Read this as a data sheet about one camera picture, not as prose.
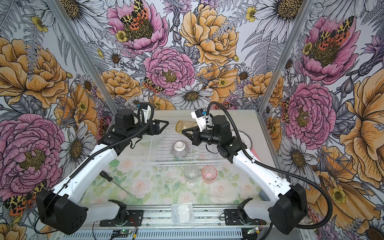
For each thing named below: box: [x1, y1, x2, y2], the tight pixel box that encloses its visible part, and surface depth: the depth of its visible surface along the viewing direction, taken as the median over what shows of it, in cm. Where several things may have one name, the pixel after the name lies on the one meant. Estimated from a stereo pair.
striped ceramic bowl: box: [172, 141, 189, 158], surface depth 94 cm
